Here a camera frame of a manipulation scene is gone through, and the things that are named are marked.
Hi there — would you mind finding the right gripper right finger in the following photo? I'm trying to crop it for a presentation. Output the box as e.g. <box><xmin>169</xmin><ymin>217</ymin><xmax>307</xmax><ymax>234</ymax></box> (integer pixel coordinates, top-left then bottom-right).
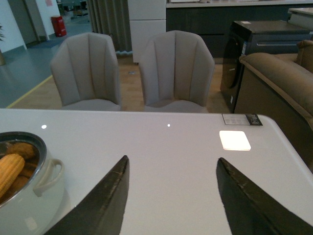
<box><xmin>216</xmin><ymin>158</ymin><xmax>313</xmax><ymax>235</ymax></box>

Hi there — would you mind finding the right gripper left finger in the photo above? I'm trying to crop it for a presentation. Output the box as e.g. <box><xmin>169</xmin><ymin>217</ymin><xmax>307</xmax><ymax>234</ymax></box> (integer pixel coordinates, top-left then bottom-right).
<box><xmin>46</xmin><ymin>155</ymin><xmax>130</xmax><ymax>235</ymax></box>

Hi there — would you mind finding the yellow corn cob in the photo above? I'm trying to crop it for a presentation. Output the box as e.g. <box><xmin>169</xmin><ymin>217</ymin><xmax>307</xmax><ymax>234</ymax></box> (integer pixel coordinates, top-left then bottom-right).
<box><xmin>0</xmin><ymin>154</ymin><xmax>25</xmax><ymax>197</ymax></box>

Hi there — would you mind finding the white electric cooking pot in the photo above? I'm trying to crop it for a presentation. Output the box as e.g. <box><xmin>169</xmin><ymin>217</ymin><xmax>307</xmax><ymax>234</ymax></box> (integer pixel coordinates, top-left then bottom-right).
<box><xmin>0</xmin><ymin>132</ymin><xmax>65</xmax><ymax>235</ymax></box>

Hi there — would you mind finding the table label sticker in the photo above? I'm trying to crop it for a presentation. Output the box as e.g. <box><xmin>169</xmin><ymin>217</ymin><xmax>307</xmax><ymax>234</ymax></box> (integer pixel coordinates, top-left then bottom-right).
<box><xmin>222</xmin><ymin>114</ymin><xmax>263</xmax><ymax>126</ymax></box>

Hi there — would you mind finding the brown sofa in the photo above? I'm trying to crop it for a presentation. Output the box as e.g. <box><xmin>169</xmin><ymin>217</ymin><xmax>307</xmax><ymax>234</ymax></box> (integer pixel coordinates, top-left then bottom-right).
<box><xmin>234</xmin><ymin>40</ymin><xmax>313</xmax><ymax>170</ymax></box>

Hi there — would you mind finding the left beige chair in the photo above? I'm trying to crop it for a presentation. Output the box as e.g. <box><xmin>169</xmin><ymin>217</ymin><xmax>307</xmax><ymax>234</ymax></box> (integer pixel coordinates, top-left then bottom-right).
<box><xmin>50</xmin><ymin>32</ymin><xmax>121</xmax><ymax>111</ymax></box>

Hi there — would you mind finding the beige chair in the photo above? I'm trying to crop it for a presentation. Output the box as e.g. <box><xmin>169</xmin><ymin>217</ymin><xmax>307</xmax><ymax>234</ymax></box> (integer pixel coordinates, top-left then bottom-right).
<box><xmin>50</xmin><ymin>32</ymin><xmax>121</xmax><ymax>111</ymax></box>
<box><xmin>139</xmin><ymin>30</ymin><xmax>215</xmax><ymax>113</ymax></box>

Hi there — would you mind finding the right beige chair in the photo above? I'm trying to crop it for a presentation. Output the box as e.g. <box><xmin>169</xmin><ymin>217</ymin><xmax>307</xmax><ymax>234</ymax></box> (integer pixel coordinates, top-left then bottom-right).
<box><xmin>139</xmin><ymin>30</ymin><xmax>215</xmax><ymax>113</ymax></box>

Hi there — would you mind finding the black washing machine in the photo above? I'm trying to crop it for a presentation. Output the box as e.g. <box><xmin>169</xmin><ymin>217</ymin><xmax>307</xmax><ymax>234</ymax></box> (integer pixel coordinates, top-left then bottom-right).
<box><xmin>220</xmin><ymin>20</ymin><xmax>313</xmax><ymax>113</ymax></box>

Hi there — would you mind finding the potted green plant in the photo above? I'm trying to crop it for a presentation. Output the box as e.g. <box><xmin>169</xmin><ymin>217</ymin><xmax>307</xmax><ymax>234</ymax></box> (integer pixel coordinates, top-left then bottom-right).
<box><xmin>0</xmin><ymin>23</ymin><xmax>7</xmax><ymax>66</ymax></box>

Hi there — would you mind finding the red bin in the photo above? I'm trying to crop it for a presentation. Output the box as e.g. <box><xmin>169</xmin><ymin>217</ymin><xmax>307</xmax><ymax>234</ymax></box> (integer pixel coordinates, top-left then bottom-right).
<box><xmin>51</xmin><ymin>16</ymin><xmax>67</xmax><ymax>37</ymax></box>

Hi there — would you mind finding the dark kitchen counter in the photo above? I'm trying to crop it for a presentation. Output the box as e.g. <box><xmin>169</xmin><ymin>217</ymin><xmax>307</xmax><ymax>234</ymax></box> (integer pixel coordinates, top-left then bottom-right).
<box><xmin>166</xmin><ymin>0</ymin><xmax>313</xmax><ymax>59</ymax></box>

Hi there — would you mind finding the white cabinet column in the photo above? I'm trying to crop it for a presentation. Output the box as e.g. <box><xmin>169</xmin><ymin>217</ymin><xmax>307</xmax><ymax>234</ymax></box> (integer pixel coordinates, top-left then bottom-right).
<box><xmin>128</xmin><ymin>0</ymin><xmax>166</xmax><ymax>63</ymax></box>

